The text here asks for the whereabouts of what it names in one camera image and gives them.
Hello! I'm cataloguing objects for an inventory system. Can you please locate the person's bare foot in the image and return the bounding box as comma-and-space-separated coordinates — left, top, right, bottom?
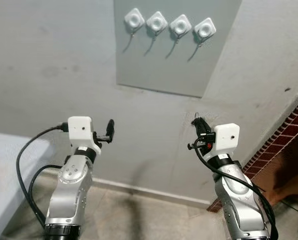
269, 172, 298, 206

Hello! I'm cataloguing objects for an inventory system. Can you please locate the long black left arm cable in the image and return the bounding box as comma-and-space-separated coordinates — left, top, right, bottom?
15, 122, 69, 228

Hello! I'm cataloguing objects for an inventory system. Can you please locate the white square wall hook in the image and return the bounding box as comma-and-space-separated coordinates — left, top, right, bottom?
124, 7, 145, 35
169, 13, 192, 41
193, 17, 217, 47
146, 11, 168, 38

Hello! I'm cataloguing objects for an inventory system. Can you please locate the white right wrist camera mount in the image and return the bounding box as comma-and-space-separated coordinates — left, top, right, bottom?
214, 123, 240, 156

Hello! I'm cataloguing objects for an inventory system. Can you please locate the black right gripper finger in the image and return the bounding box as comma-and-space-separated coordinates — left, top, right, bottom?
191, 116, 212, 137

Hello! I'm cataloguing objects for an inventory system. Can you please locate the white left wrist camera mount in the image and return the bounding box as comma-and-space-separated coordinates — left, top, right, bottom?
68, 116, 102, 155

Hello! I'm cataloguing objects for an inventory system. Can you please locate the short black left arm cable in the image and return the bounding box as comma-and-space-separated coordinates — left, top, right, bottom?
28, 165, 63, 221

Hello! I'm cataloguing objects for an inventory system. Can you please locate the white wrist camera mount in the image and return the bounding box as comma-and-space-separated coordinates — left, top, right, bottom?
68, 116, 102, 155
214, 123, 240, 156

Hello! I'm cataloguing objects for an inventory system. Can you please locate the grey hook board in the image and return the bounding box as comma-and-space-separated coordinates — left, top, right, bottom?
113, 0, 243, 98

